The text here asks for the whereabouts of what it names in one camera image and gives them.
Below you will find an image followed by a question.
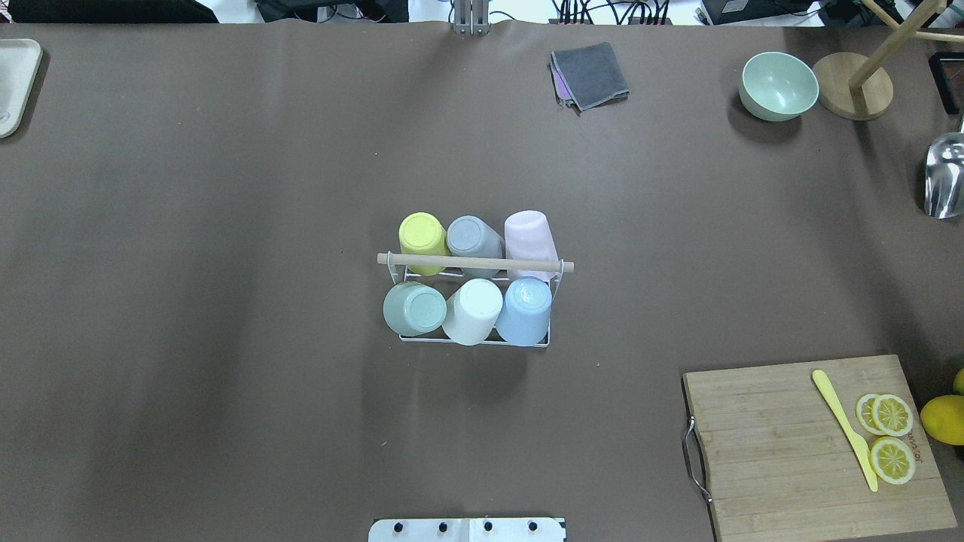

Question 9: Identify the pink cloth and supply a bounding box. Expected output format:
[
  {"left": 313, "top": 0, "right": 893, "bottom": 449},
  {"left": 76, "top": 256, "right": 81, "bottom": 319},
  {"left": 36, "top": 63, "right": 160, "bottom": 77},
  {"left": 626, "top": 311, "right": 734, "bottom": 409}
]
[{"left": 550, "top": 62, "right": 575, "bottom": 107}]

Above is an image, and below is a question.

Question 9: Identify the whole yellow lemon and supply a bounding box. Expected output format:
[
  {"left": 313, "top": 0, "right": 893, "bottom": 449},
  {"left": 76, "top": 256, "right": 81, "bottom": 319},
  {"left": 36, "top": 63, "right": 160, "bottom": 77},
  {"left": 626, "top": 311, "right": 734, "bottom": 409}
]
[
  {"left": 953, "top": 368, "right": 964, "bottom": 397},
  {"left": 920, "top": 394, "right": 963, "bottom": 446}
]

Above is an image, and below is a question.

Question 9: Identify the metal scoop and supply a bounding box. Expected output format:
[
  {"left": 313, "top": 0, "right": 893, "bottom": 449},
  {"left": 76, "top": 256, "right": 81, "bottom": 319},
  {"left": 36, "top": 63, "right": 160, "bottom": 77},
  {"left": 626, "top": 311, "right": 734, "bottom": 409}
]
[{"left": 925, "top": 119, "right": 963, "bottom": 219}]

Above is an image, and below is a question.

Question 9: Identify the yellow plastic cup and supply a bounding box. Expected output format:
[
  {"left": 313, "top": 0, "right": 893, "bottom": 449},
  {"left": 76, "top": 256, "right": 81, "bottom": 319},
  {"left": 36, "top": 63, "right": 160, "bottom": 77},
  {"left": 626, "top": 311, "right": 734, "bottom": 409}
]
[{"left": 398, "top": 212, "right": 451, "bottom": 257}]

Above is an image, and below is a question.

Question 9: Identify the green bowl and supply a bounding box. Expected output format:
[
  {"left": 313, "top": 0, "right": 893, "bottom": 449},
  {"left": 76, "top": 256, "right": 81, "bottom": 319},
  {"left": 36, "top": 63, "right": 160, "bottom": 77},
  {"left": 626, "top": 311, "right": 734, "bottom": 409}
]
[{"left": 738, "top": 51, "right": 819, "bottom": 121}]

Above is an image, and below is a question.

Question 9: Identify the white pillar base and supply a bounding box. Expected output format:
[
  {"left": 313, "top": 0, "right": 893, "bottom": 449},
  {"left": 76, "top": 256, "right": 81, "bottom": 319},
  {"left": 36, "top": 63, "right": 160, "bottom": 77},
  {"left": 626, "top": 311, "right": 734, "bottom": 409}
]
[{"left": 368, "top": 516, "right": 567, "bottom": 541}]

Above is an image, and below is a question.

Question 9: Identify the grey plastic cup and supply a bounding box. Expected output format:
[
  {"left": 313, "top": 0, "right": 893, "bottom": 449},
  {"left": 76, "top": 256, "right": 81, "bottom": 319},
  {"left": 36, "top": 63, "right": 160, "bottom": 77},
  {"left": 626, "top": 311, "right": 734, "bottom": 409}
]
[{"left": 447, "top": 215, "right": 504, "bottom": 260}]

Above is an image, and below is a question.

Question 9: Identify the wooden mug tree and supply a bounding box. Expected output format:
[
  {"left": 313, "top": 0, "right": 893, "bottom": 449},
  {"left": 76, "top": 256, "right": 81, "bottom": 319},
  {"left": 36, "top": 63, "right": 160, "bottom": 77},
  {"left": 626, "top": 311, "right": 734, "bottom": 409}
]
[{"left": 813, "top": 1, "right": 962, "bottom": 121}]

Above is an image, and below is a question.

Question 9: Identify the aluminium frame post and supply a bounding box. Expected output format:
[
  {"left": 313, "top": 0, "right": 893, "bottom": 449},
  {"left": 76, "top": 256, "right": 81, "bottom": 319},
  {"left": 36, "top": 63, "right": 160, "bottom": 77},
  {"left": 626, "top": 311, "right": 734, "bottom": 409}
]
[{"left": 450, "top": 0, "right": 491, "bottom": 35}]

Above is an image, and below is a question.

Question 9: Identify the cream white plastic cup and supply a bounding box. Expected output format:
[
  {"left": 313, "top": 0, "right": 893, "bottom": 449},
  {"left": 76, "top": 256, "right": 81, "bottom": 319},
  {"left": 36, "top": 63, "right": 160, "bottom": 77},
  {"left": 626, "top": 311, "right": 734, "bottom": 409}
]
[{"left": 443, "top": 279, "right": 503, "bottom": 346}]

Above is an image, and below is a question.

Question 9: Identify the light blue plastic cup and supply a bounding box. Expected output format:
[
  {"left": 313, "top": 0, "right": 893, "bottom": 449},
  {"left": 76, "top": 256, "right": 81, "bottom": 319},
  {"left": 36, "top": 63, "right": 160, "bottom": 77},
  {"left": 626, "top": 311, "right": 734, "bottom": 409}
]
[{"left": 495, "top": 277, "right": 552, "bottom": 346}]

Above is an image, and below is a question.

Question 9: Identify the green plastic cup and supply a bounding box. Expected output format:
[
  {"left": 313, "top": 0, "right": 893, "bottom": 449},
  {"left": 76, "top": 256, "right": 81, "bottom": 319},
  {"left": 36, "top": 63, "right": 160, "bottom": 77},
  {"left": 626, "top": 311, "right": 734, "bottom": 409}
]
[{"left": 383, "top": 281, "right": 447, "bottom": 336}]

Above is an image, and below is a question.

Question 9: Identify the pink plastic cup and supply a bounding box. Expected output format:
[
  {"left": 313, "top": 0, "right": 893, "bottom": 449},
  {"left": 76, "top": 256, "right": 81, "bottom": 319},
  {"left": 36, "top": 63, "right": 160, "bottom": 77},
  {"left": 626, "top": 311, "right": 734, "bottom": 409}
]
[{"left": 504, "top": 210, "right": 559, "bottom": 282}]

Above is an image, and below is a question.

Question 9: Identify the cream plastic tray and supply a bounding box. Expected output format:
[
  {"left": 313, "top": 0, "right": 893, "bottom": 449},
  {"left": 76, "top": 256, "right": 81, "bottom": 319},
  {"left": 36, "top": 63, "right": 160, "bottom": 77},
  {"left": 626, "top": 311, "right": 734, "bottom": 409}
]
[{"left": 1, "top": 38, "right": 44, "bottom": 138}]

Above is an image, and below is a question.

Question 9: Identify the wooden cutting board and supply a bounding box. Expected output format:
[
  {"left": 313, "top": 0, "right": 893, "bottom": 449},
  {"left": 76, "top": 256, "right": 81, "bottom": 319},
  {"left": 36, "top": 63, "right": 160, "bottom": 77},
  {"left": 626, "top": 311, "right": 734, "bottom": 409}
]
[{"left": 682, "top": 355, "right": 958, "bottom": 541}]

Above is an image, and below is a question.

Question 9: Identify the yellow plastic knife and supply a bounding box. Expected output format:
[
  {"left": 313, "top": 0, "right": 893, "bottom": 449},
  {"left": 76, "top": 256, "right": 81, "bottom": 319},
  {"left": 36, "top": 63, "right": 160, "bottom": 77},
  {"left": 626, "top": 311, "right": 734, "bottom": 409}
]
[{"left": 810, "top": 368, "right": 879, "bottom": 492}]

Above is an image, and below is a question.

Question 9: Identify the white wire cup holder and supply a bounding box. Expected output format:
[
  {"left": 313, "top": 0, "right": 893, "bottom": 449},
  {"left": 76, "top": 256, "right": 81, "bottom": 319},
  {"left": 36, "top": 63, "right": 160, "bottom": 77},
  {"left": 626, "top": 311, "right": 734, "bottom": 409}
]
[{"left": 377, "top": 251, "right": 575, "bottom": 348}]

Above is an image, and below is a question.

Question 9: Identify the grey folded cloth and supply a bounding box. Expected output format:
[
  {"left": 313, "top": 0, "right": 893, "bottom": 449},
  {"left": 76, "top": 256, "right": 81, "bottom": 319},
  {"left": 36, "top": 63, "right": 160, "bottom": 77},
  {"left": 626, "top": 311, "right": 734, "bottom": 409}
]
[{"left": 550, "top": 41, "right": 630, "bottom": 112}]

